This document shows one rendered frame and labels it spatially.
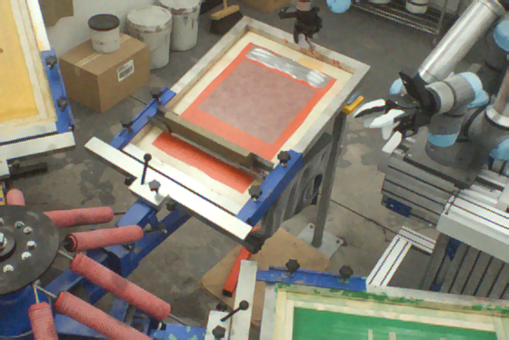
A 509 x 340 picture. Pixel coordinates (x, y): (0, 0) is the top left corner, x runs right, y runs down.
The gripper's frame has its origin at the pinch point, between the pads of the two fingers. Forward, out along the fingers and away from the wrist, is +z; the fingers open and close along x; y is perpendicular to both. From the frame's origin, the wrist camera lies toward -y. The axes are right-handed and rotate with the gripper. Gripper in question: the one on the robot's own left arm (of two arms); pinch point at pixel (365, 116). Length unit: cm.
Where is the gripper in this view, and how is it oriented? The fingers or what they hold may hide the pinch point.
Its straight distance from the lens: 140.2
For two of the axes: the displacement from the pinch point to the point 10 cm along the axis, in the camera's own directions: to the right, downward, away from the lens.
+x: -5.5, -4.7, 6.9
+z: -8.4, 3.2, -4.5
